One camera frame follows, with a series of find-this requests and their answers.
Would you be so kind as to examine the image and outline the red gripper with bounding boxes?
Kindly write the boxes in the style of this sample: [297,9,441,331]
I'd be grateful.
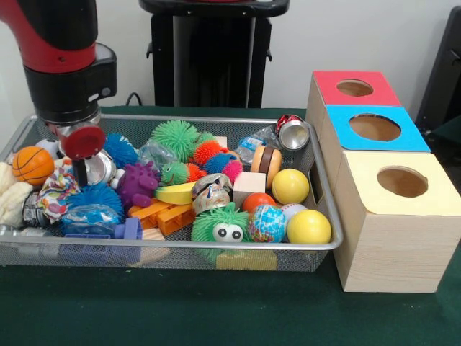
[59,125,107,187]

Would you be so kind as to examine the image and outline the wooden box with three holes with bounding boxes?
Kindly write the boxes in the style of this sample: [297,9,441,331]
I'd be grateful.
[305,70,461,293]

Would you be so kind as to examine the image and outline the orange toy basketball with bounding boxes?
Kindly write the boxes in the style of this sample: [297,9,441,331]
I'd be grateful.
[12,146,55,186]

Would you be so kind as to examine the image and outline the purple spiky rubber toy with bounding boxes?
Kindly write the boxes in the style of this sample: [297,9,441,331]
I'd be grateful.
[115,161,161,209]

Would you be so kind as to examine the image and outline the plain wooden cube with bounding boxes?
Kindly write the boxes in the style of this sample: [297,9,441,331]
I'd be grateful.
[232,172,267,207]

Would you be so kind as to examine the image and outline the plain orange ball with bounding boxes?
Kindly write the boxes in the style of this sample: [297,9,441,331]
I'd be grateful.
[241,192,277,213]

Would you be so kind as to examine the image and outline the toy hamburger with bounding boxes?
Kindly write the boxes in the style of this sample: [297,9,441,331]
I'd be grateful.
[250,144,282,189]

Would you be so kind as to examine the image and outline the dark green tablecloth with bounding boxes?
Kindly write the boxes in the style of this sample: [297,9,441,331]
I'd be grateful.
[0,105,461,346]
[430,117,461,159]

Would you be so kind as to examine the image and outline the globe print ball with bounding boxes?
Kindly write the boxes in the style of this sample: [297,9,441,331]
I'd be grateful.
[247,204,288,244]

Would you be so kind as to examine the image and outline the yellow ball with seam lines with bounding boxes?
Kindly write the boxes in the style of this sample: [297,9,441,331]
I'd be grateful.
[271,168,310,205]

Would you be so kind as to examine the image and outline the white toy baseball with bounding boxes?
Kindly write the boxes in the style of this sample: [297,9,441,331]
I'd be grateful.
[279,203,308,221]

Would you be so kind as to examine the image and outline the crushed red drink can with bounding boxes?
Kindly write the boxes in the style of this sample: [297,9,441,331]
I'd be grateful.
[275,114,311,151]

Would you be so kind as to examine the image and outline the plain yellow ball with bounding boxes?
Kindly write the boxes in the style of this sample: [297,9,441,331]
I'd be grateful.
[286,209,332,244]

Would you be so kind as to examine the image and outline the black upright panel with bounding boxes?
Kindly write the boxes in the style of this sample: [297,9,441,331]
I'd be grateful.
[416,5,461,127]

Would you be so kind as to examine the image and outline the silver wire mesh bin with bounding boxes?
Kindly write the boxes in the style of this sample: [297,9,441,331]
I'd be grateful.
[0,112,343,273]

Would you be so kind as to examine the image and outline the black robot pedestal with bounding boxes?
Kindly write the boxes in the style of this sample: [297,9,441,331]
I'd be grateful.
[138,0,291,108]

